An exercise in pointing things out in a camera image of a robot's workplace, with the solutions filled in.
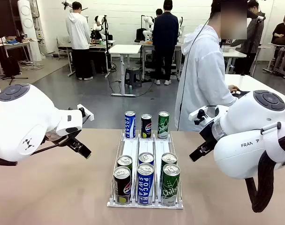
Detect person's right forearm white sleeve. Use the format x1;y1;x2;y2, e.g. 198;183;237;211
210;90;239;111

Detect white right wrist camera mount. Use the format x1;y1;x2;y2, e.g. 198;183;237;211
188;105;208;125

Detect large white table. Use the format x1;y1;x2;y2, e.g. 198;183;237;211
224;74;285;113

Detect white wire can rack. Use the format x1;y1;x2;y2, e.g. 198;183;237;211
106;129;184;209

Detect black Pepsi can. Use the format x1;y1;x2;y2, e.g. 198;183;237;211
113;165;131;204
116;155;133;172
141;113;153;139

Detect seated person in black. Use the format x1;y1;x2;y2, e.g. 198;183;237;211
271;14;285;45

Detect grey plastic stool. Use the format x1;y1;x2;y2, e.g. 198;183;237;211
124;67;142;89

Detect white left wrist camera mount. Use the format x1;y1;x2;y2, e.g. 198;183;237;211
77;104;95;121

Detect blue Pocari Sweat can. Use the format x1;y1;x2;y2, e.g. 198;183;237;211
138;152;154;166
137;163;154;205
124;111;136;139

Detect tall white air conditioner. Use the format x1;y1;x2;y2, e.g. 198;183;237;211
17;0;43;62

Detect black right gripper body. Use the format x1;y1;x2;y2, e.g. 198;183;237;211
199;117;219;147

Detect person in white zip hoodie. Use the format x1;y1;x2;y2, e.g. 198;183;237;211
174;0;248;132

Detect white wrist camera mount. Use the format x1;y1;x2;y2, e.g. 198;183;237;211
77;104;95;121
188;105;208;125

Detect white cluttered desk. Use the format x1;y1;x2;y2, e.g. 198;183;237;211
0;41;31;75

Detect black braided cable sleeve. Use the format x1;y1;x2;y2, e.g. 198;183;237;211
0;154;18;166
245;133;285;213

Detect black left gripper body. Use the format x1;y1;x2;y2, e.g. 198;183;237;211
45;127;83;147

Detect green Chilsung cider can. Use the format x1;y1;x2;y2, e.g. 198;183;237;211
157;111;170;139
161;163;181;206
161;152;178;169

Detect bystander white hoodie black trousers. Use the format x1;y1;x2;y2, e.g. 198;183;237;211
65;1;94;81

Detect bystander in navy top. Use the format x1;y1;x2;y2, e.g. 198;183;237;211
152;0;180;86

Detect bystander in grey jacket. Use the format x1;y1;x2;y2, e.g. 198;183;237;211
231;0;267;76

